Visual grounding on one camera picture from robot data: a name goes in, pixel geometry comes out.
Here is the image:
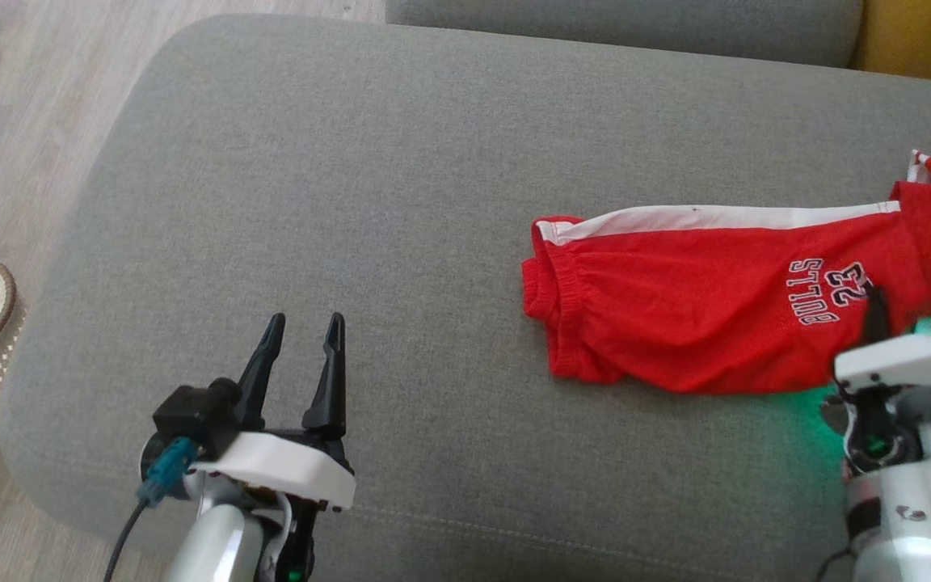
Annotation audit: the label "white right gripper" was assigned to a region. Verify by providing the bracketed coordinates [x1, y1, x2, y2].
[833, 287, 931, 393]

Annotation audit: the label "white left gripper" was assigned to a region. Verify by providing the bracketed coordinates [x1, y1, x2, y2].
[189, 313, 357, 512]

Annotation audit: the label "red shorts with white stripe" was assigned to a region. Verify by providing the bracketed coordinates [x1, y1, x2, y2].
[522, 202, 931, 395]

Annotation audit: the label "grey sofa seat cushion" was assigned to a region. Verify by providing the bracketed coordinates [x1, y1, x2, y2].
[0, 14, 931, 582]

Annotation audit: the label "yellow cushion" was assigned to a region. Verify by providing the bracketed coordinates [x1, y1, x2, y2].
[849, 0, 931, 86]

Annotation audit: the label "grey sofa back cushion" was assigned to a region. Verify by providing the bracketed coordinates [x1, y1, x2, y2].
[385, 0, 864, 68]

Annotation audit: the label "teal connector black cable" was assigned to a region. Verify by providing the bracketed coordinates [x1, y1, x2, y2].
[102, 436, 200, 582]

